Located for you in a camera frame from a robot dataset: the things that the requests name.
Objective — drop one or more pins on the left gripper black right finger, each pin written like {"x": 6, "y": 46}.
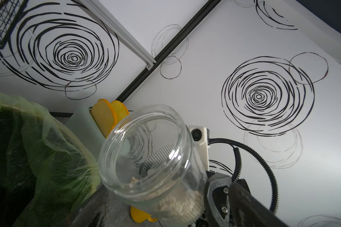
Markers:
{"x": 248, "y": 212}

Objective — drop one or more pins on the black wire wall basket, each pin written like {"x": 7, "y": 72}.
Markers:
{"x": 10, "y": 13}

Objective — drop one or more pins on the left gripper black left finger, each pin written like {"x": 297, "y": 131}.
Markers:
{"x": 86, "y": 213}

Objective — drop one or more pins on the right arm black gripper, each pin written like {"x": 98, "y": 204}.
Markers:
{"x": 217, "y": 201}

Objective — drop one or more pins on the beige lidded oatmeal jar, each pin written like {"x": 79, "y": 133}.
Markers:
{"x": 150, "y": 161}

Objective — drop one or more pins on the green plastic bin liner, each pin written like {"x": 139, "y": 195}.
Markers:
{"x": 46, "y": 173}

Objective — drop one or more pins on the yellow toast slice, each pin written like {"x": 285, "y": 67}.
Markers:
{"x": 104, "y": 116}
{"x": 120, "y": 110}

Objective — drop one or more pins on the mint green toaster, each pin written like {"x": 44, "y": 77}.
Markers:
{"x": 82, "y": 124}

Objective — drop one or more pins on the right yellow toast slice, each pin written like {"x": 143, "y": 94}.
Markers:
{"x": 120, "y": 110}

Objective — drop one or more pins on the left yellow toast slice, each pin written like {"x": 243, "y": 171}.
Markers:
{"x": 104, "y": 116}

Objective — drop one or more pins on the yellow mug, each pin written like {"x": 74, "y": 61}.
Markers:
{"x": 139, "y": 216}

